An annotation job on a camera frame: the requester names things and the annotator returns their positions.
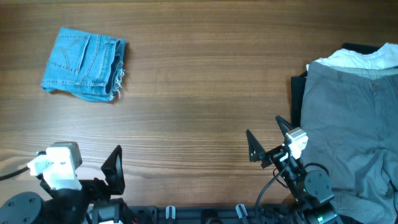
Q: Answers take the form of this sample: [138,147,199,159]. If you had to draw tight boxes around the grey shorts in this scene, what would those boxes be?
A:
[300,62,397,223]

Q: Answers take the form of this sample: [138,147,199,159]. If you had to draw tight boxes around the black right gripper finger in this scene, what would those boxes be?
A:
[246,129,266,162]
[275,115,294,136]

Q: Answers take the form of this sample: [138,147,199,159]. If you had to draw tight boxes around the black garment under pile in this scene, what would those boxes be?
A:
[290,43,381,126]

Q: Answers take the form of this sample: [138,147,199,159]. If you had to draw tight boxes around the light blue denim jeans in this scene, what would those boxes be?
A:
[40,27,126,103]

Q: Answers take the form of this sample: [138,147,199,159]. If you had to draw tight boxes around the white garment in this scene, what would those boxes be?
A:
[315,43,397,70]

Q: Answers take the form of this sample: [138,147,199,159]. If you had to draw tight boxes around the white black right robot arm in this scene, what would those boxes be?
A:
[253,115,343,223]

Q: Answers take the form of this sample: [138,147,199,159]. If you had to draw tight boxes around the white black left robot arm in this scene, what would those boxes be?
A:
[1,141,257,223]

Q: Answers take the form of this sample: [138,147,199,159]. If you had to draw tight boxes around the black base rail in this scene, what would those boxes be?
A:
[127,203,299,224]

